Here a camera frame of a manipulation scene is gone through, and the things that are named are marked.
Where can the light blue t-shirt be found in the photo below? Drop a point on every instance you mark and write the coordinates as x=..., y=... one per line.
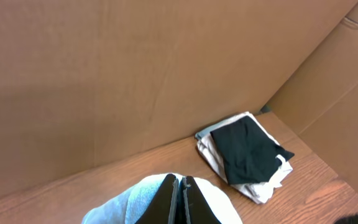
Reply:
x=130, y=205

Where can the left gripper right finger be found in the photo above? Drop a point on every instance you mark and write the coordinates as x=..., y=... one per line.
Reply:
x=194, y=208

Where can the folded black garment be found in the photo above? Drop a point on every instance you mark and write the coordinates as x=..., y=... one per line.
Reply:
x=249, y=155

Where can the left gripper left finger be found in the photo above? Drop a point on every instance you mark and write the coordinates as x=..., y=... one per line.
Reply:
x=162, y=209

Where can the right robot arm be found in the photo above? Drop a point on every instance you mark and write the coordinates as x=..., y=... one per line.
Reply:
x=353, y=219

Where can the folded grey garment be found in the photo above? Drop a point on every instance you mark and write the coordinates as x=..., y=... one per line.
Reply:
x=199, y=135

